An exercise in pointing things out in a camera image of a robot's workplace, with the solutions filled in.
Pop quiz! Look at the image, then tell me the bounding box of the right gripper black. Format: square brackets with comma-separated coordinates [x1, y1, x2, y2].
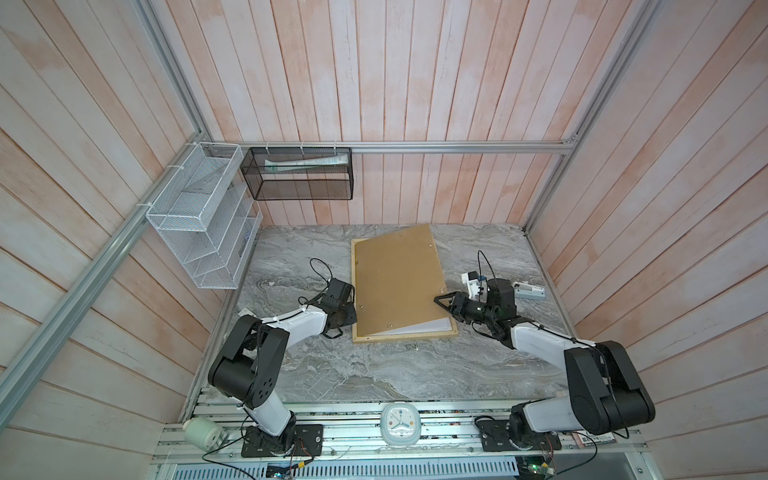
[434, 291, 495, 326]

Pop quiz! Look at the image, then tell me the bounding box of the autumn forest photo print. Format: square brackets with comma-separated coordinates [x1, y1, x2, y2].
[382, 317, 453, 335]

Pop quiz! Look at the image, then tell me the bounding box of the brown cardboard backing board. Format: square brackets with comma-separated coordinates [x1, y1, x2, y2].
[350, 223, 450, 338]

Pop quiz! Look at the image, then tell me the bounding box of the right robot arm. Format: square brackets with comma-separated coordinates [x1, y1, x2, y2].
[434, 278, 656, 450]

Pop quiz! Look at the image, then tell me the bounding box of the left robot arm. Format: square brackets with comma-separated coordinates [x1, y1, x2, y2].
[208, 278, 357, 457]

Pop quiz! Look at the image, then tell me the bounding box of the small white grey device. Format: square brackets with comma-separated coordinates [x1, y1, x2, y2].
[513, 282, 546, 300]

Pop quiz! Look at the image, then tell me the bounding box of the white desk clock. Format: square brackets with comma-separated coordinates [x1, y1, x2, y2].
[380, 402, 421, 447]

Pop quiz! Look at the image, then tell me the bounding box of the paper in black basket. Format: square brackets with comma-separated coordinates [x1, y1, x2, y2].
[263, 154, 350, 174]

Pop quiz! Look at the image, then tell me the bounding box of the pack of coloured highlighters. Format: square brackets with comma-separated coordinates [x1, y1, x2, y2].
[571, 431, 617, 448]

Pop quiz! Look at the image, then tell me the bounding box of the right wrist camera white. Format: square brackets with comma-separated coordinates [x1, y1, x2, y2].
[461, 271, 485, 301]

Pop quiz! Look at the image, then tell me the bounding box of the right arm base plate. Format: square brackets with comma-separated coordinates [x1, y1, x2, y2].
[473, 415, 562, 452]

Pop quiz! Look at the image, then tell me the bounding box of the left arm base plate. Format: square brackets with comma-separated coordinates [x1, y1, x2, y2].
[241, 424, 324, 458]

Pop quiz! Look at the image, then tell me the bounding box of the black wire mesh basket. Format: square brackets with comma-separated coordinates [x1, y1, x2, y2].
[240, 146, 355, 201]

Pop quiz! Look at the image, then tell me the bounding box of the white wire mesh shelf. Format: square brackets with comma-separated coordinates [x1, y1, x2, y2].
[146, 142, 263, 290]

